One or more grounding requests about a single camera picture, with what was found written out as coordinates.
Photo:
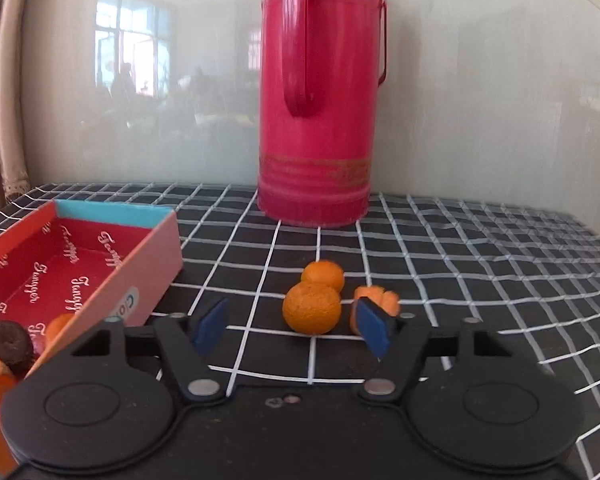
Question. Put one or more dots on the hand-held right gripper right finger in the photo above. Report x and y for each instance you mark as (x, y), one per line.
(372, 330)

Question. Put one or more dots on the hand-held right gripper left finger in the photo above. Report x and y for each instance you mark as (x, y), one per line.
(211, 327)

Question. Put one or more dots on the whole tangerine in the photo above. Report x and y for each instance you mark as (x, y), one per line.
(311, 308)
(323, 274)

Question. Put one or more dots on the colourful cardboard box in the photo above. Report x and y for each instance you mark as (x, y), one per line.
(80, 260)

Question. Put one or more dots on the dark brown fruit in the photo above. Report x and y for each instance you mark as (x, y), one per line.
(11, 345)

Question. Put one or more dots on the black white grid tablecloth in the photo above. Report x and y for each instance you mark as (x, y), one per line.
(480, 270)

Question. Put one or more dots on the red thermos flask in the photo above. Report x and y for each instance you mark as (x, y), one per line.
(320, 110)

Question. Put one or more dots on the beige curtain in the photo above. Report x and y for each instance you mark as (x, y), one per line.
(0, 85)

